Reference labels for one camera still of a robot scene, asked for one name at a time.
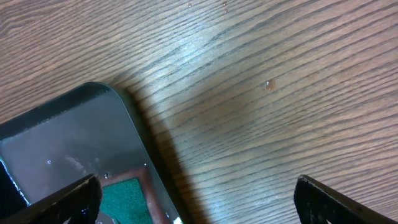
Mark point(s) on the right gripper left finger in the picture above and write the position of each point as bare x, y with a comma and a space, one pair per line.
78, 202

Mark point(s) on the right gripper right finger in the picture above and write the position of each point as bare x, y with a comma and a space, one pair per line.
317, 203

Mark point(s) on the green and red sponge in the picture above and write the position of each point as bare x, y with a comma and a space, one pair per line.
130, 198

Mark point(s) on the black rectangular tray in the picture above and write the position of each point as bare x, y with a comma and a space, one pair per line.
92, 129

